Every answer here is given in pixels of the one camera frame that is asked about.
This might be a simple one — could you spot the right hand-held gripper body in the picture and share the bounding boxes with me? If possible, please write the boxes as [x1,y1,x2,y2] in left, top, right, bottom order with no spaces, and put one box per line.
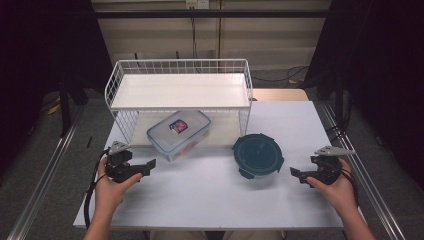
[310,145,356,186]

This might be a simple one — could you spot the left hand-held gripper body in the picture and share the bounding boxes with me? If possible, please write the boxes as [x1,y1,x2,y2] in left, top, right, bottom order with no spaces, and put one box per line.
[105,140,143,184]

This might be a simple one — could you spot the clear rectangular food container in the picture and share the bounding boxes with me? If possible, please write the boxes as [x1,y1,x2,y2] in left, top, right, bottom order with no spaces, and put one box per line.
[146,110,212,163]

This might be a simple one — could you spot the round container teal lid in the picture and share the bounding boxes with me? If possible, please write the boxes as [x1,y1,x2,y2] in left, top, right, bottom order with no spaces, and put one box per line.
[232,133,285,180]

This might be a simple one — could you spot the white wire shelf rack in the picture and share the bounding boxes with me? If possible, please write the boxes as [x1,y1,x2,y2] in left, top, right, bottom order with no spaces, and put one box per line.
[104,58,254,148]

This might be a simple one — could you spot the person's right hand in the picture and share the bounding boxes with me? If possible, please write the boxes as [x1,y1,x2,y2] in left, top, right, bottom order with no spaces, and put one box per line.
[305,157,360,220]

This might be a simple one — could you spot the person's left hand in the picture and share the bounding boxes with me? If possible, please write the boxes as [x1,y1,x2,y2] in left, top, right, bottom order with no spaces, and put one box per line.
[94,156,144,216]

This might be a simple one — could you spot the black metal stand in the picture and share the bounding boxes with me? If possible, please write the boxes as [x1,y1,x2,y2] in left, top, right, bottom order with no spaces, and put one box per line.
[58,79,74,138]

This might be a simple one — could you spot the light wooden table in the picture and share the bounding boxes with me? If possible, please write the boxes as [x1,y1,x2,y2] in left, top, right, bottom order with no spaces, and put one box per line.
[251,88,310,102]

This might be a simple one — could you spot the black curtain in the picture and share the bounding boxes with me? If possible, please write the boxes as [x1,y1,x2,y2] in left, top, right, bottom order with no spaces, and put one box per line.
[303,0,424,189]
[0,0,114,178]

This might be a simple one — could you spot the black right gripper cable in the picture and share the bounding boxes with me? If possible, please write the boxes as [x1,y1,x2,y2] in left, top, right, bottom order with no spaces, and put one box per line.
[339,165,360,207]

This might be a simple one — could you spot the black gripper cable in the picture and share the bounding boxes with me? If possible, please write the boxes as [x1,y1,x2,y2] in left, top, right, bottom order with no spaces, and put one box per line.
[83,148,111,230]
[339,165,360,207]

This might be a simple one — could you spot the aluminium floor rail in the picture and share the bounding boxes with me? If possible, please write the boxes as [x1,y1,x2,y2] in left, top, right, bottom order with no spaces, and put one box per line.
[319,100,407,240]
[6,99,88,240]

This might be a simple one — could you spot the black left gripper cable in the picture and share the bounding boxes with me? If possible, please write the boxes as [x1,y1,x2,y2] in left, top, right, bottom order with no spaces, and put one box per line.
[83,148,111,230]

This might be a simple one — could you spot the black floor cables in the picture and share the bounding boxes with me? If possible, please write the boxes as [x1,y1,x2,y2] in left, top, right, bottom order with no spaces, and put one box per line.
[251,65,310,85]

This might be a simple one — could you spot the black hanging wall cable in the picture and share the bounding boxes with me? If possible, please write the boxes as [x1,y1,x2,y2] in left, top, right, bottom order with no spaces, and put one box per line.
[190,8,202,74]

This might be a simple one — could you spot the black horizontal frame bar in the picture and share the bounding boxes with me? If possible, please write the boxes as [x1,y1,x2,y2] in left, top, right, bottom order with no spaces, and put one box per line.
[92,8,332,20]

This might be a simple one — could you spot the white wall socket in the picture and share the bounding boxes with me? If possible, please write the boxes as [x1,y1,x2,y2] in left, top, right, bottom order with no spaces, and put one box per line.
[185,0,211,10]

